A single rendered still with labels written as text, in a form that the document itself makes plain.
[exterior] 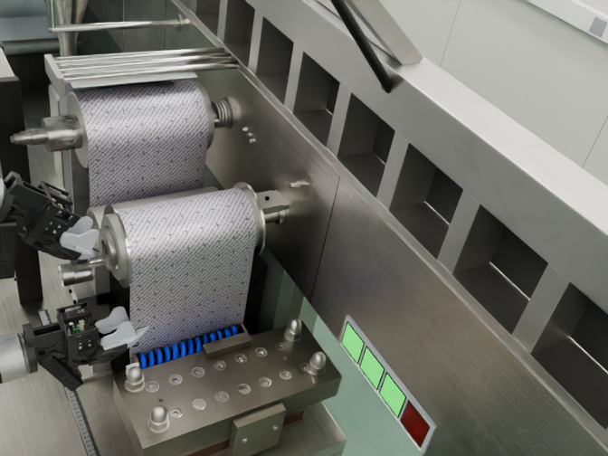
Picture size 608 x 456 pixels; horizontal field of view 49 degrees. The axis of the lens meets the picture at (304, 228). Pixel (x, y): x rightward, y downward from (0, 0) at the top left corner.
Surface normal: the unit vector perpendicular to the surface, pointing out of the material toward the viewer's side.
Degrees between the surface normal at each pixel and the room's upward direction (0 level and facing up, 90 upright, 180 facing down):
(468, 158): 90
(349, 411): 0
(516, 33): 90
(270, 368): 0
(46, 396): 0
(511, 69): 90
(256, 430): 90
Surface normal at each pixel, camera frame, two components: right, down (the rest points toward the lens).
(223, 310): 0.49, 0.59
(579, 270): -0.86, 0.19
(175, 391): 0.16, -0.78
